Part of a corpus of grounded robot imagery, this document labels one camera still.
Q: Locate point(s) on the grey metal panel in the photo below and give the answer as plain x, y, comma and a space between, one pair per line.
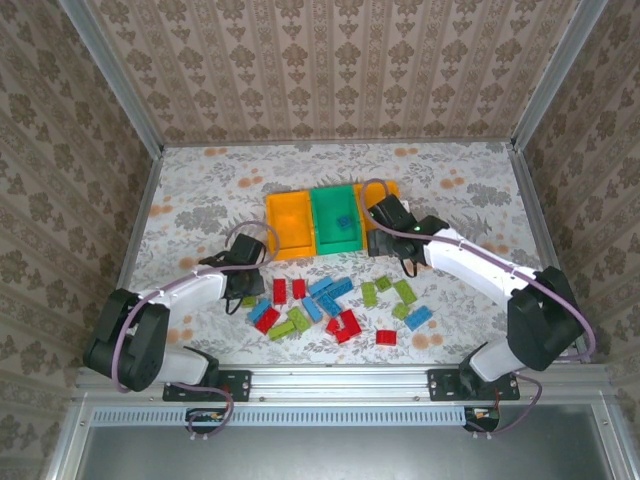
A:
340, 455

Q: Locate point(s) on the green plastic bin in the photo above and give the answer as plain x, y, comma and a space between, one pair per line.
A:
335, 240

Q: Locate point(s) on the aluminium table back rail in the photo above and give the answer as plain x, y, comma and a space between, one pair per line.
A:
340, 143

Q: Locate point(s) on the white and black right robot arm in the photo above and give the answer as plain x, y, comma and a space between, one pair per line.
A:
475, 260

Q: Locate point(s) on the aluminium table side rail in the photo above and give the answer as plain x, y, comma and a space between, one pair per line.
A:
142, 215
530, 200

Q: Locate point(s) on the long red lego brick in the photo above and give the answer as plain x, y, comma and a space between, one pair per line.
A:
351, 322

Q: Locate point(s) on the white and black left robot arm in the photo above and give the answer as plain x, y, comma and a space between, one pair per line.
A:
190, 292

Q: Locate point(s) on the floral tablecloth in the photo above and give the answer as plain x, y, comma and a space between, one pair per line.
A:
225, 165

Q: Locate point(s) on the long lime green lego brick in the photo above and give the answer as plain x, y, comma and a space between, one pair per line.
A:
369, 294

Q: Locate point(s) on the orange plastic bin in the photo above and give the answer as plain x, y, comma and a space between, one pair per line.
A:
290, 225
396, 189

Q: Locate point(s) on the aluminium frame post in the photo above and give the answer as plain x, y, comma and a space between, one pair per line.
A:
112, 77
560, 75

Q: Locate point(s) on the aluminium lower frame bar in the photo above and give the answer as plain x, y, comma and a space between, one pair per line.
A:
70, 440
612, 440

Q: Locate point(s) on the small red lego brick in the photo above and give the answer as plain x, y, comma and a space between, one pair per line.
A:
333, 326

